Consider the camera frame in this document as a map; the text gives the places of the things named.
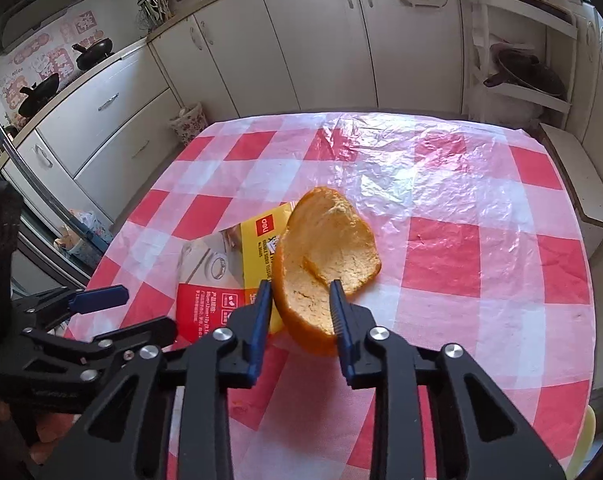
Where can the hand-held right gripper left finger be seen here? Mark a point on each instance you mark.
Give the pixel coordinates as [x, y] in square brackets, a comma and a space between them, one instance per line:
[259, 330]

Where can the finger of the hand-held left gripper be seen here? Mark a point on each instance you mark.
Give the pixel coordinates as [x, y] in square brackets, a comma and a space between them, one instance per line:
[106, 345]
[98, 297]

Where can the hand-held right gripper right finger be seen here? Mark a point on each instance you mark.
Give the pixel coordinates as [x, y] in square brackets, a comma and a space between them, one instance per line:
[339, 330]

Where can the large pale-inside orange peel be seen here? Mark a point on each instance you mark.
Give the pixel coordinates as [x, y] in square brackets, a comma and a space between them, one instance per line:
[331, 250]

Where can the yellow and red package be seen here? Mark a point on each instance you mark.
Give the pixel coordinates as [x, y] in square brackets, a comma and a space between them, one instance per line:
[206, 305]

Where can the pink checked plastic tablecloth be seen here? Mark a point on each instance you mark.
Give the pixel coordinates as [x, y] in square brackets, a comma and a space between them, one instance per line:
[456, 260]

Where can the white drawer cabinet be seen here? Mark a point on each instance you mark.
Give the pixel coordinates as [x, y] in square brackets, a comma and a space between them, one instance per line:
[111, 125]

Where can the floral fabric bag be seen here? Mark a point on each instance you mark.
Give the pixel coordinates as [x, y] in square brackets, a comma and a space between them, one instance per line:
[189, 125]

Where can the pale yellow chair back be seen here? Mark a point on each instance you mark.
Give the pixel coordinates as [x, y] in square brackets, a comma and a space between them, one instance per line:
[584, 440]

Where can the white low bench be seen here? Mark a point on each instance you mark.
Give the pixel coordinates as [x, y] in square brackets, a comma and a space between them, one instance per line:
[581, 180]

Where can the white door cabinets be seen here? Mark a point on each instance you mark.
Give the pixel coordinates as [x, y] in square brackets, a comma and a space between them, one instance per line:
[306, 45]

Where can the dark wok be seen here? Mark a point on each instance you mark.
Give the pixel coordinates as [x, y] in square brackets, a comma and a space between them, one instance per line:
[526, 77]

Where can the white side cabinet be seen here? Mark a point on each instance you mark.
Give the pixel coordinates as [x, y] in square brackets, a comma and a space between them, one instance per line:
[599, 70]

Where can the white shelf rack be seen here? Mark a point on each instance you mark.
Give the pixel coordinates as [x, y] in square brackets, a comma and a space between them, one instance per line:
[556, 25]

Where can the pink patterned wall sticker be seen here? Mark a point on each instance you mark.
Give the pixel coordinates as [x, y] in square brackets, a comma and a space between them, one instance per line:
[51, 55]

